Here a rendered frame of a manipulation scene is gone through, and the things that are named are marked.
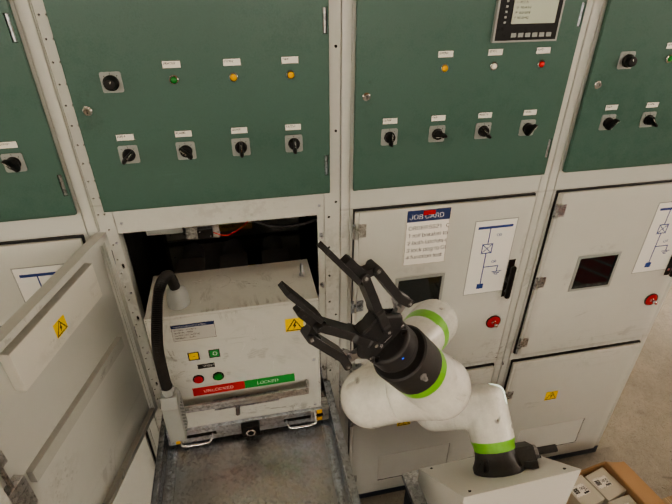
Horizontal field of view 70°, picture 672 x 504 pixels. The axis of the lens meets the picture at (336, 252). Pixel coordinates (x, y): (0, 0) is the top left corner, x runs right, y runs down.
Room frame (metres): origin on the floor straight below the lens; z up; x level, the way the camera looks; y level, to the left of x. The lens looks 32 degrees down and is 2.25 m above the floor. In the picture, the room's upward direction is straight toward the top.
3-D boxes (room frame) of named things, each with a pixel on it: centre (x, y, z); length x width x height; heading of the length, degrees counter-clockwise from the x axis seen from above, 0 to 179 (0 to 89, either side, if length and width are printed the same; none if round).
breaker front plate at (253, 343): (1.06, 0.29, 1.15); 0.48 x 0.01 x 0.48; 102
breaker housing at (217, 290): (1.31, 0.34, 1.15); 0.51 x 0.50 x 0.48; 12
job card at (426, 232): (1.35, -0.30, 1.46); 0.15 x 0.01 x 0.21; 102
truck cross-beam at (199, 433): (1.08, 0.29, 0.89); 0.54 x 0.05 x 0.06; 102
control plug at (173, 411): (0.95, 0.48, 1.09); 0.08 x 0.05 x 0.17; 12
